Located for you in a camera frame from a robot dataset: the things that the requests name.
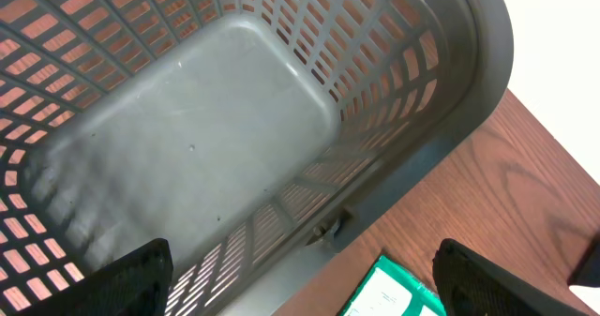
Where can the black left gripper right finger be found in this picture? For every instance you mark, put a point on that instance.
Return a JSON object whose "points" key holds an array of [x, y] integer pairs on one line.
{"points": [[470, 284]]}

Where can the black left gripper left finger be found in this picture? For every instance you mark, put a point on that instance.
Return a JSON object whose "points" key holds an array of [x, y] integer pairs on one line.
{"points": [[137, 284]]}

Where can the grey plastic shopping basket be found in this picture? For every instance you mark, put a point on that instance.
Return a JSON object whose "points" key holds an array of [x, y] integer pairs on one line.
{"points": [[252, 135]]}

